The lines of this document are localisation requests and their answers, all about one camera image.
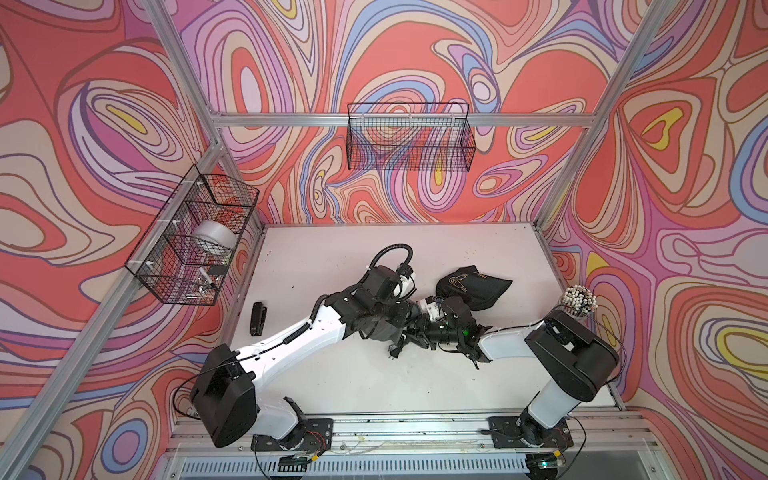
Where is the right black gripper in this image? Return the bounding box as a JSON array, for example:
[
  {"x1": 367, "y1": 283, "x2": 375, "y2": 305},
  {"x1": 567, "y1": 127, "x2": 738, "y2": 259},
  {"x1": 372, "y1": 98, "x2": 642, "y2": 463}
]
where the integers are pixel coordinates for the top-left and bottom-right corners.
[{"x1": 395, "y1": 313, "x2": 462, "y2": 350}]

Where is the grey hair dryer pouch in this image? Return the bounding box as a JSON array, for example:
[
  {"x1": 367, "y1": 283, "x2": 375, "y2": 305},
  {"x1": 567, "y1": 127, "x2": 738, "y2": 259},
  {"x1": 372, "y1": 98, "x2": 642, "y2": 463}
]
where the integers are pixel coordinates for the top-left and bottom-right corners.
[{"x1": 360, "y1": 312, "x2": 420, "y2": 359}]

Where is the black hair dryer pouch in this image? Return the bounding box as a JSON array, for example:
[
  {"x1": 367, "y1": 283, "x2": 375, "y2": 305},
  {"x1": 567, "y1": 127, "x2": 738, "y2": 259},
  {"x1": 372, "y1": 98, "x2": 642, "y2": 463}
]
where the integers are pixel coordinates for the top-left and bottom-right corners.
[{"x1": 435, "y1": 265, "x2": 513, "y2": 311}]

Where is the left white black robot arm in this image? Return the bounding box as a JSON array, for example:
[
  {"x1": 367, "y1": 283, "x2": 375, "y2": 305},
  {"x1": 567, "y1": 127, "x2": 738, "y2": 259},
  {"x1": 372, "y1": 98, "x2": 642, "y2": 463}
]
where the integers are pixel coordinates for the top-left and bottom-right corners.
[{"x1": 190, "y1": 264, "x2": 415, "y2": 448}]

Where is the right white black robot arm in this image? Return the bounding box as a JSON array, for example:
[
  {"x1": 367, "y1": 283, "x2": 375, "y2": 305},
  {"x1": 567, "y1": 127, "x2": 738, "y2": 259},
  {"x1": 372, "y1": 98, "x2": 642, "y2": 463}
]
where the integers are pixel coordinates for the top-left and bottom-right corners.
[{"x1": 404, "y1": 285, "x2": 619, "y2": 433}]

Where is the metal cup of pencils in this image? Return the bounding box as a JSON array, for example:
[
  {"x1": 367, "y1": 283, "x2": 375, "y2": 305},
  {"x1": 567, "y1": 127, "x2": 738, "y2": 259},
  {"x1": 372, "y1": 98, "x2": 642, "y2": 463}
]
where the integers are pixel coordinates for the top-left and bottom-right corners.
[{"x1": 560, "y1": 285, "x2": 598, "y2": 318}]

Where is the silver tape roll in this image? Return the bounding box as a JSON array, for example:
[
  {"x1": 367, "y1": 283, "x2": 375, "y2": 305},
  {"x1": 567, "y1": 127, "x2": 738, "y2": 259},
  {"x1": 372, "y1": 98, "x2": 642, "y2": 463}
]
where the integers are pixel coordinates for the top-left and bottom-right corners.
[{"x1": 191, "y1": 220, "x2": 238, "y2": 256}]

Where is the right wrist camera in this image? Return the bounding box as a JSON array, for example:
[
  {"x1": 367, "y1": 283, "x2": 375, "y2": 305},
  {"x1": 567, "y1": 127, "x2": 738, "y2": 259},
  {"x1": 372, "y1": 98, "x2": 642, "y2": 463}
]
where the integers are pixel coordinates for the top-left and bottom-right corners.
[{"x1": 417, "y1": 296, "x2": 445, "y2": 322}]

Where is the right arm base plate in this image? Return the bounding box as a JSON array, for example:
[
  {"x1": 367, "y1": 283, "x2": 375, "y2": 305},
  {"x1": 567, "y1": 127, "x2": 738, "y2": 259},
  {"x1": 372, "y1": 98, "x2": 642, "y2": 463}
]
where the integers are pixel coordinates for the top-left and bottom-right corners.
[{"x1": 487, "y1": 416, "x2": 574, "y2": 450}]

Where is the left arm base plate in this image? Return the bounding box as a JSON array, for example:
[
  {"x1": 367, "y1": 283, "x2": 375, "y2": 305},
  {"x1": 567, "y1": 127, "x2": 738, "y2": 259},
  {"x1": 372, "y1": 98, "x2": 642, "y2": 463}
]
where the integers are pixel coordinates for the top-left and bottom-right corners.
[{"x1": 251, "y1": 418, "x2": 334, "y2": 454}]

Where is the back black wire basket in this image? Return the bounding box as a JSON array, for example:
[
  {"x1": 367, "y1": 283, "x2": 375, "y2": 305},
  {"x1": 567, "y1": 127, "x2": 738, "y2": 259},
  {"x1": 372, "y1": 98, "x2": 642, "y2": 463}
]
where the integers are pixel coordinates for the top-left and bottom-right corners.
[{"x1": 346, "y1": 100, "x2": 477, "y2": 172}]

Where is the black wire basket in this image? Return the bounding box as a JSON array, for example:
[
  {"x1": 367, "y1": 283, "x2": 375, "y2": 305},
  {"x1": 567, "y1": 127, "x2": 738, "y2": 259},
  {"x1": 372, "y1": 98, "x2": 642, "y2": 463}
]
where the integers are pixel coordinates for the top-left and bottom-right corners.
[
  {"x1": 125, "y1": 166, "x2": 260, "y2": 306},
  {"x1": 346, "y1": 100, "x2": 477, "y2": 172}
]

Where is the left black wire basket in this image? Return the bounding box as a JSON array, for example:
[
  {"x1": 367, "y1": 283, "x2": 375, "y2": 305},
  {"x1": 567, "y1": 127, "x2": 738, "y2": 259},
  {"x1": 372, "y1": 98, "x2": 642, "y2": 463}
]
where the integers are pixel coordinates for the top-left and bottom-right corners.
[{"x1": 125, "y1": 166, "x2": 260, "y2": 306}]

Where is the aluminium frame rail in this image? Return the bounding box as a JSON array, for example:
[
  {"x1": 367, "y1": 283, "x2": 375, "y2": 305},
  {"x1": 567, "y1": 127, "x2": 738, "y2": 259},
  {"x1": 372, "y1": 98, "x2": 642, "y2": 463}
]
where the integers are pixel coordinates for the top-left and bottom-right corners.
[{"x1": 210, "y1": 113, "x2": 597, "y2": 128}]

